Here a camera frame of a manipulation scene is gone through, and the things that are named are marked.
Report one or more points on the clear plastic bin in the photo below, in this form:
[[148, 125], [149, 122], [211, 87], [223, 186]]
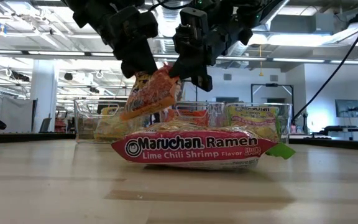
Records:
[[216, 112], [284, 124], [84, 124]]

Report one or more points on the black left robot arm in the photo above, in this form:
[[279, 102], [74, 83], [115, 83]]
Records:
[[85, 9]]

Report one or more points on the black desk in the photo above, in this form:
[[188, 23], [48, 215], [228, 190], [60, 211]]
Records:
[[337, 128]]

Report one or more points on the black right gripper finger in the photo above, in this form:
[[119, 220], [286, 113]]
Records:
[[204, 83], [183, 70]]

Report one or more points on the white partition board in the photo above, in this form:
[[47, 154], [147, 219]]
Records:
[[8, 115]]

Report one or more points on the black metal stand frame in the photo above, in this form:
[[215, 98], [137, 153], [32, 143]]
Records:
[[272, 84]]

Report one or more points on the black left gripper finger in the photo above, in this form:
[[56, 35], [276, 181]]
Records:
[[138, 63]]

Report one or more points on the red Saucy Noods pack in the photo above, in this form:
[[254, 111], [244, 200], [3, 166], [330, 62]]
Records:
[[149, 93], [188, 115]]

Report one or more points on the white pillar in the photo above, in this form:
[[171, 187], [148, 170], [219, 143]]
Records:
[[43, 93]]

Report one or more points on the long white light strip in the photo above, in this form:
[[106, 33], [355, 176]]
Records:
[[300, 60], [57, 53]]

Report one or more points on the black monitor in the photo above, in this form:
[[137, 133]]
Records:
[[348, 108]]

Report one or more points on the silver ventilation duct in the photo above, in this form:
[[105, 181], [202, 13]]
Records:
[[166, 31]]

